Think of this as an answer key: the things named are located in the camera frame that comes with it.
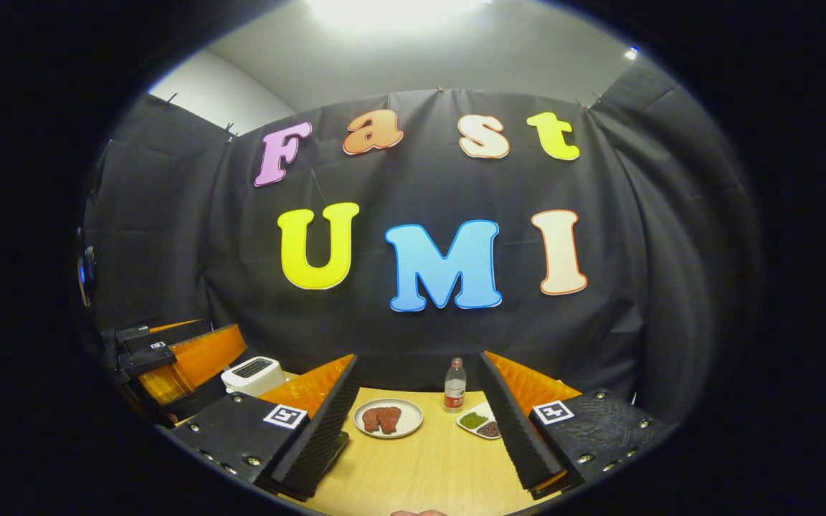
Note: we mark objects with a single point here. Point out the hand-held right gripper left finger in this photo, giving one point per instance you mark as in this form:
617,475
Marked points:
320,437

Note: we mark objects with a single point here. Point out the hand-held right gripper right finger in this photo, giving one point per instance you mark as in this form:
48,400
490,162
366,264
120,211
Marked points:
517,437

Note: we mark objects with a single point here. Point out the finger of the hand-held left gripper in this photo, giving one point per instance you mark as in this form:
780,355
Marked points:
148,358
169,333

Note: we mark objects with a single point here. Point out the pile of dark red beans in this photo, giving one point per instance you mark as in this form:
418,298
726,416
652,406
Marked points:
489,430

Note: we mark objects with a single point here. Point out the white divided dish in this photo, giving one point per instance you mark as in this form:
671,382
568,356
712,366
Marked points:
485,408

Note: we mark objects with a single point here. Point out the pile of green mung beans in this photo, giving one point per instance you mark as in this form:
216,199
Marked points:
473,421

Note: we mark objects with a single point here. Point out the brown meat patty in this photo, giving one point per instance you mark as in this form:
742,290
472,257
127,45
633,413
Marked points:
390,419
371,421

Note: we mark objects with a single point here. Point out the clear water bottle red label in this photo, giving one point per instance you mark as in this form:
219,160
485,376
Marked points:
454,390

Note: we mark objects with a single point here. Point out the white toaster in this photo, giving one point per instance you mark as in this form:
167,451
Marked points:
255,376

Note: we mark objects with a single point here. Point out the round white plate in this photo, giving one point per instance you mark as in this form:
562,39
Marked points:
413,419

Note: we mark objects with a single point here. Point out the ceiling light panel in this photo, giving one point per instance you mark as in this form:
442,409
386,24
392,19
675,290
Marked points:
391,11

